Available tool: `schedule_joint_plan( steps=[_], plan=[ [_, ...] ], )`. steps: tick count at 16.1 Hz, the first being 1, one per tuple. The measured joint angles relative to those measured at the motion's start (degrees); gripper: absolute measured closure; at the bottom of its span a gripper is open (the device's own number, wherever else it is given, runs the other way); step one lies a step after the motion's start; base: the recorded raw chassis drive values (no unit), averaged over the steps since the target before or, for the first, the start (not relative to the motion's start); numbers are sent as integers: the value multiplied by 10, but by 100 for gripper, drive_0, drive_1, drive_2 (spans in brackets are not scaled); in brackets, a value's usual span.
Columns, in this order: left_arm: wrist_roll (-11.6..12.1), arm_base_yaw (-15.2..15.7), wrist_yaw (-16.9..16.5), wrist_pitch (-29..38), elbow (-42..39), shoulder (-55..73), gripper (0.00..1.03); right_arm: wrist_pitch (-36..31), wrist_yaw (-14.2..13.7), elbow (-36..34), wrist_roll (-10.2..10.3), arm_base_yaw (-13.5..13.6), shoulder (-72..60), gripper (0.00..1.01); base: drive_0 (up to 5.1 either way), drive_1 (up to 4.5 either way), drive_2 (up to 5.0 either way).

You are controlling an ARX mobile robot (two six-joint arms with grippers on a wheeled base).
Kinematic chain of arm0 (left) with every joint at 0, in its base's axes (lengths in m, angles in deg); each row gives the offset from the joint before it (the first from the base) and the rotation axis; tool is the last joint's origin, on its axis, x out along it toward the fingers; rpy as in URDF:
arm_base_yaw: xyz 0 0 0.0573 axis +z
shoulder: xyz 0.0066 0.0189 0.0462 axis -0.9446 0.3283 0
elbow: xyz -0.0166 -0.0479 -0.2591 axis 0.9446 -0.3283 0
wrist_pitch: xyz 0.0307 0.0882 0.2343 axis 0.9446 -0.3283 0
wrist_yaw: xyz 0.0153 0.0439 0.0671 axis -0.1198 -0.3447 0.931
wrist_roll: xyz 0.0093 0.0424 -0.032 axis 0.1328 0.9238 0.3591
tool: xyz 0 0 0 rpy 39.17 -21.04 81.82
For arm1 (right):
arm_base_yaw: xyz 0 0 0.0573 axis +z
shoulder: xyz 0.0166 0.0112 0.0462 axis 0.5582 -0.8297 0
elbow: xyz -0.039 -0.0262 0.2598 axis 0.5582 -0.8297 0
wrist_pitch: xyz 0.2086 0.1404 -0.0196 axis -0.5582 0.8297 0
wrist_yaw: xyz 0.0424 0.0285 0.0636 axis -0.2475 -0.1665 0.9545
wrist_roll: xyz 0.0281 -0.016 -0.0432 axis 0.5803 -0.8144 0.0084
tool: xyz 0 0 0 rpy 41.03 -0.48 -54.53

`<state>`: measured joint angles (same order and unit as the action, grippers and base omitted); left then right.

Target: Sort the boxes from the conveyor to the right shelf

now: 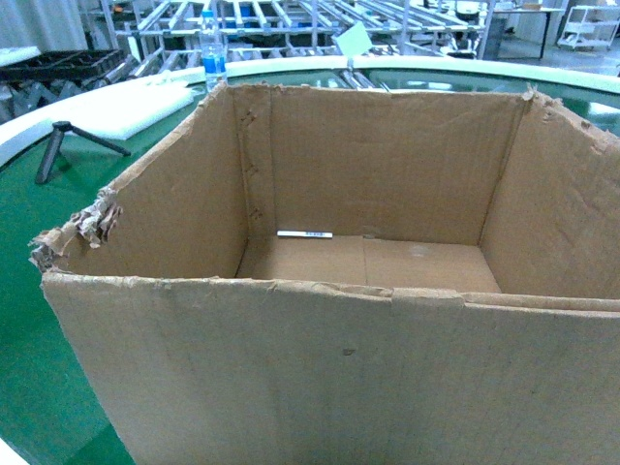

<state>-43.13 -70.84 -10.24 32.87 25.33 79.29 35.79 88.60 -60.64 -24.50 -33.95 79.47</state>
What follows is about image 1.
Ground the large cardboard box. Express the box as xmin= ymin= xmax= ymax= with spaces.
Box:
xmin=32 ymin=85 xmax=619 ymax=464

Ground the white barcode label strip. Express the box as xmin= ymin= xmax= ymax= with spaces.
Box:
xmin=276 ymin=230 xmax=333 ymax=239

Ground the green paper sign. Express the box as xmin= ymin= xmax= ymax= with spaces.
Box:
xmin=334 ymin=22 xmax=373 ymax=58

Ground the clear plastic water bottle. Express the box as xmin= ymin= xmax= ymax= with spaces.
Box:
xmin=200 ymin=7 xmax=228 ymax=93

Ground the white foam sheet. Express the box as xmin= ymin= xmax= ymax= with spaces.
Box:
xmin=65 ymin=68 xmax=205 ymax=140

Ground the metal roller rack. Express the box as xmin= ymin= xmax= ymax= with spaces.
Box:
xmin=86 ymin=1 xmax=495 ymax=71

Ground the small black tripod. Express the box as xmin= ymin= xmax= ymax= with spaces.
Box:
xmin=35 ymin=121 xmax=131 ymax=184

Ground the black plastic tray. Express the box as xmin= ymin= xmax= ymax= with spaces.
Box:
xmin=1 ymin=49 xmax=126 ymax=82

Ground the white cart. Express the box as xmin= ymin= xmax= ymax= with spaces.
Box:
xmin=556 ymin=5 xmax=619 ymax=49

